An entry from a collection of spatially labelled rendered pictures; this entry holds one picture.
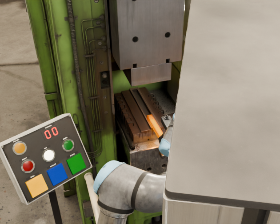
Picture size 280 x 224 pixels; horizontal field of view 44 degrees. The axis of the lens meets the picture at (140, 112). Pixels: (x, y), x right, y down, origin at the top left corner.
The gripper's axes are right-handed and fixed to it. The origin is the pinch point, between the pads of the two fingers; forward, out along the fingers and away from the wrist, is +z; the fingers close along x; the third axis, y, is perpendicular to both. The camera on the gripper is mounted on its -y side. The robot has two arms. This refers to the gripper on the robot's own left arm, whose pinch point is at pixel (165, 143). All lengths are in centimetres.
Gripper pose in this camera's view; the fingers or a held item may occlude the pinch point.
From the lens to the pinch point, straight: 172.8
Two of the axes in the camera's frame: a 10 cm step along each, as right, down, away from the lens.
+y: 2.6, 8.8, -4.0
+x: 9.6, -1.8, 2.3
